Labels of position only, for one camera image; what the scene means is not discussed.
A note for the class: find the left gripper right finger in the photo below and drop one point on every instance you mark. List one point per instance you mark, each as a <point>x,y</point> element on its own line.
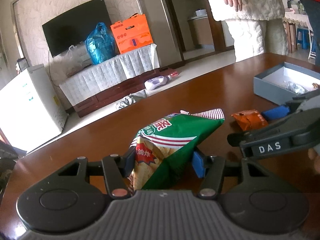
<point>211,169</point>

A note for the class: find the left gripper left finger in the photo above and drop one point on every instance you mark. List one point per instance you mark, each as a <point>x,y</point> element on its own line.
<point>116,168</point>

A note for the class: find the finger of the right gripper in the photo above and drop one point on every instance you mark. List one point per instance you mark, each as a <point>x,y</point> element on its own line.
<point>296,132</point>
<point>276,113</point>

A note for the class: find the green chip bag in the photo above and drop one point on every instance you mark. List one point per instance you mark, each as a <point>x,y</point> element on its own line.
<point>165,147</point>

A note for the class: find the white printed snack packet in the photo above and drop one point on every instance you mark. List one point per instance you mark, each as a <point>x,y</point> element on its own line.
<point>296,88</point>

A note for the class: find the grey cardboard box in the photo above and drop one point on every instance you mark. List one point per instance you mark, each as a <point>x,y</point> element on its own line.
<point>271,83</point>

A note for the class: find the orange snack packet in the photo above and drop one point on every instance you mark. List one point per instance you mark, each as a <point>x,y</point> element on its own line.
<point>250,120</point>

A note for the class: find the dark wooden tv cabinet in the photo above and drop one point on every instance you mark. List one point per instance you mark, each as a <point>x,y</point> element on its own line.
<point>117,92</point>

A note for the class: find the blue plastic stool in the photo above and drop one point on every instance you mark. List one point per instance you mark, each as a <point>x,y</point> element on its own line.
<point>303,38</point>

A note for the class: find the grey rag on floor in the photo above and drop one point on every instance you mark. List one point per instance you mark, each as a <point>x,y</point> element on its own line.
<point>131,99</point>

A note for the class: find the wooden side table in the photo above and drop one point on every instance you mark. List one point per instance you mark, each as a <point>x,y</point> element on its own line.
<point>292,22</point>

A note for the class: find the purple detergent bottle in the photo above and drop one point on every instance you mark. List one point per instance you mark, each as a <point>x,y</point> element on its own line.
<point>156,82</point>

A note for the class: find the white chest freezer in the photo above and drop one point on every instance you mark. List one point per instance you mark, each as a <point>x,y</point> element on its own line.
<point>31,112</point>

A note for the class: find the person in white pajamas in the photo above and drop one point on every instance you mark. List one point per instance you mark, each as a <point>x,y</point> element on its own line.
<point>257,29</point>

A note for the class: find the white lace cloth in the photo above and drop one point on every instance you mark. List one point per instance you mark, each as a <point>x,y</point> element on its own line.
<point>97,78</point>

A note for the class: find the clear plastic bag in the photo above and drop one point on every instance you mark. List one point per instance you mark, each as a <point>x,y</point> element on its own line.
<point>76,59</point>

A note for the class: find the blue plastic bag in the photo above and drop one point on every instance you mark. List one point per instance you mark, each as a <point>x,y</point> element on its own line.
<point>100,44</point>

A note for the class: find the orange paper bag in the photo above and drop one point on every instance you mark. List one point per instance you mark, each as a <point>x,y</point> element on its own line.
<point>132,33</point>

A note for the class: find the black television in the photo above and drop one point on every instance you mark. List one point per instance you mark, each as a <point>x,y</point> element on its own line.
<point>74,26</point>

